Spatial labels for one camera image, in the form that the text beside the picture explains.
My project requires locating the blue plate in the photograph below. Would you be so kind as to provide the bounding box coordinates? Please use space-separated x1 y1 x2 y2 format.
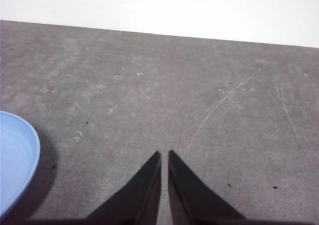
0 111 41 217

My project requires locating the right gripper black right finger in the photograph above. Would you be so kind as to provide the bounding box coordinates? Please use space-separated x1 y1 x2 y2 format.
167 149 246 225

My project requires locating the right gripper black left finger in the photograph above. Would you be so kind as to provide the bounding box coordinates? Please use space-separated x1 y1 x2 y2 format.
84 150 162 225

